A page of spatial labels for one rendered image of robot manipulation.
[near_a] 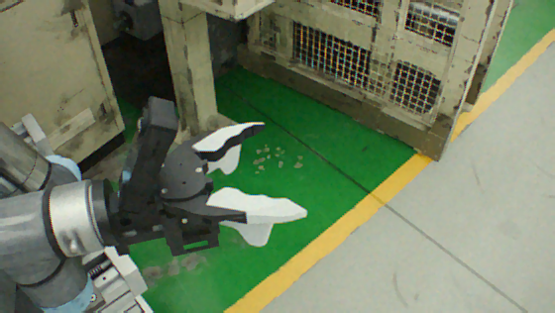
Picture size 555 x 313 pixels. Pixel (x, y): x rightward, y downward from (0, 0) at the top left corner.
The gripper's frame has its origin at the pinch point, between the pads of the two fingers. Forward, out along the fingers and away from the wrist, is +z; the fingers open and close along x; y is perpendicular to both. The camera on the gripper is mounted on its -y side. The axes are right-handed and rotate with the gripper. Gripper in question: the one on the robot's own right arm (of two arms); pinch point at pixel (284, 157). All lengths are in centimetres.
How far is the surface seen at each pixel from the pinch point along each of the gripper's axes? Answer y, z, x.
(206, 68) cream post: 53, 5, -128
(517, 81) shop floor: 90, 182, -128
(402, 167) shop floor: 95, 79, -88
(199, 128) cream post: 80, -2, -127
